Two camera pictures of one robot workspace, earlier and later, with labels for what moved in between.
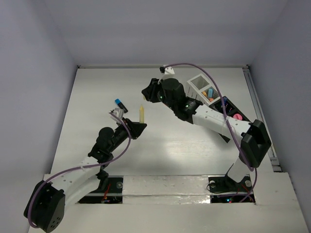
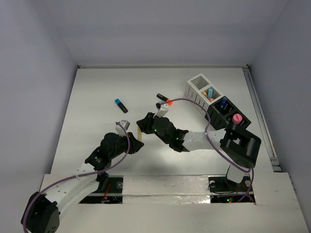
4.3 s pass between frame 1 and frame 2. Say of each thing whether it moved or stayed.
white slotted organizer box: stayed
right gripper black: moved
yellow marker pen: moved
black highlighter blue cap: stayed
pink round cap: stayed
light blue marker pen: stayed
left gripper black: moved
